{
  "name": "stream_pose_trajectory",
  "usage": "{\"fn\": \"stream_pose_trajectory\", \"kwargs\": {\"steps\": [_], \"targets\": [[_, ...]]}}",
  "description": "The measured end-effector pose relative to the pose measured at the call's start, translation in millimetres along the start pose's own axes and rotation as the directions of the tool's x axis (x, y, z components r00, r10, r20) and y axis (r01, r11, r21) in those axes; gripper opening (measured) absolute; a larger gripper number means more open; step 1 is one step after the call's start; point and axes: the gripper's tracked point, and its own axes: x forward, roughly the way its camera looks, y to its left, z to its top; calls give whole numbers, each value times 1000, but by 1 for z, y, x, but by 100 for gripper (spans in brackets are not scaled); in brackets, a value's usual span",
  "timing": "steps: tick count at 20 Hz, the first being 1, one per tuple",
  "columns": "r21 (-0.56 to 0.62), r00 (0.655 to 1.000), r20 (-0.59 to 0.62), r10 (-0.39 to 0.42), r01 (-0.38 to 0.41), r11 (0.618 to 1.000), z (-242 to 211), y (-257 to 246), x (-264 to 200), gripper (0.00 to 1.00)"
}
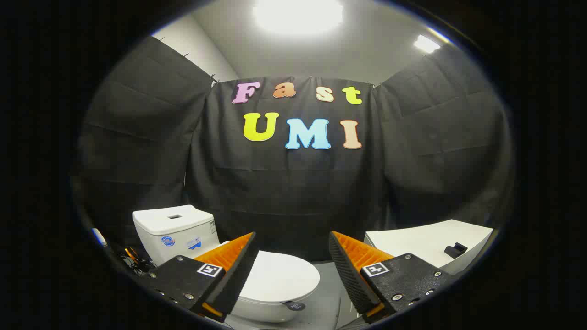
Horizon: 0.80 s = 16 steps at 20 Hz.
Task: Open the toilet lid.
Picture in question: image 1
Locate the white drawer cabinet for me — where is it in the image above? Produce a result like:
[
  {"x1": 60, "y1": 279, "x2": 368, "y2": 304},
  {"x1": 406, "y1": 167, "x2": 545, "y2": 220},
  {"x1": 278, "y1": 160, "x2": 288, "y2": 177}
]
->
[{"x1": 364, "y1": 219, "x2": 494, "y2": 275}]

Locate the black backdrop cloth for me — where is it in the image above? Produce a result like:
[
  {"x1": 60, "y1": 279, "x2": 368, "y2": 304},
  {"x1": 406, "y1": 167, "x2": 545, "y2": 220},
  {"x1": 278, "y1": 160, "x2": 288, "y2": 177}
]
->
[{"x1": 73, "y1": 36, "x2": 514, "y2": 262}]

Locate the white toilet tank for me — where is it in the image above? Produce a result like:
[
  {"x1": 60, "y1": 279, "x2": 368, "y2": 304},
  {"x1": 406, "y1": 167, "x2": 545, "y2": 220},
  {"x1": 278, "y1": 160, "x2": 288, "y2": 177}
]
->
[{"x1": 133, "y1": 205, "x2": 217, "y2": 266}]

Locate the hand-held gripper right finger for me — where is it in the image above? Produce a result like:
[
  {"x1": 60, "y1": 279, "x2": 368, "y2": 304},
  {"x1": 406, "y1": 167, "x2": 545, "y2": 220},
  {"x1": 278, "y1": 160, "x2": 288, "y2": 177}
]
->
[{"x1": 328, "y1": 231, "x2": 459, "y2": 324}]

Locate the small ceiling light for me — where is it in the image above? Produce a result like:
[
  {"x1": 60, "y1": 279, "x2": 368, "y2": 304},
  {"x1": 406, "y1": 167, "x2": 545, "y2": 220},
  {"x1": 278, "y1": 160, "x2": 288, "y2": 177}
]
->
[{"x1": 414, "y1": 34, "x2": 441, "y2": 54}]

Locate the black holder block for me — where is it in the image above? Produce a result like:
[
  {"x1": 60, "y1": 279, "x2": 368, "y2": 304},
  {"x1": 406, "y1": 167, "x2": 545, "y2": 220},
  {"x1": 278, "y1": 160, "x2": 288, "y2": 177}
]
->
[{"x1": 444, "y1": 242, "x2": 468, "y2": 259}]

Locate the orange black tool with cables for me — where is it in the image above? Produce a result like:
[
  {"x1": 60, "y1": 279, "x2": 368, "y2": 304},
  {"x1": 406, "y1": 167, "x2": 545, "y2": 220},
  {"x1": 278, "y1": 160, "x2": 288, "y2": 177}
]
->
[{"x1": 121, "y1": 246, "x2": 157, "y2": 276}]

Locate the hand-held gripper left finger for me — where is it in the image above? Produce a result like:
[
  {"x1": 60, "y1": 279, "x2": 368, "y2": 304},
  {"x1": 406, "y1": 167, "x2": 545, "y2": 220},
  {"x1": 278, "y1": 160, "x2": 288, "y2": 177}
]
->
[{"x1": 146, "y1": 231, "x2": 260, "y2": 323}]

